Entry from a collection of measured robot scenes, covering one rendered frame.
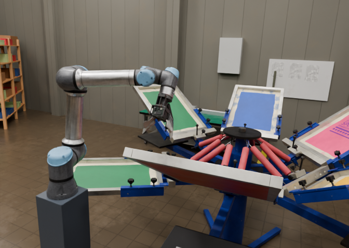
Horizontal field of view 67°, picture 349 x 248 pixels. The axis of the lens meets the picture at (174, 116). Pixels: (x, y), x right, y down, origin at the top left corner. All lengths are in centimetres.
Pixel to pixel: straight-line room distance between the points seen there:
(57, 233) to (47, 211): 12
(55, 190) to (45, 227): 22
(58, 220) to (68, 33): 686
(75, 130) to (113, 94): 564
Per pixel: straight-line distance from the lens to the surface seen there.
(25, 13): 929
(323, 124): 292
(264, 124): 303
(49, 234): 161
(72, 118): 148
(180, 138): 250
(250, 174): 92
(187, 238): 158
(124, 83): 122
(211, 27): 584
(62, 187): 146
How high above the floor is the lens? 193
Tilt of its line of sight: 14 degrees down
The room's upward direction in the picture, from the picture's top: 2 degrees clockwise
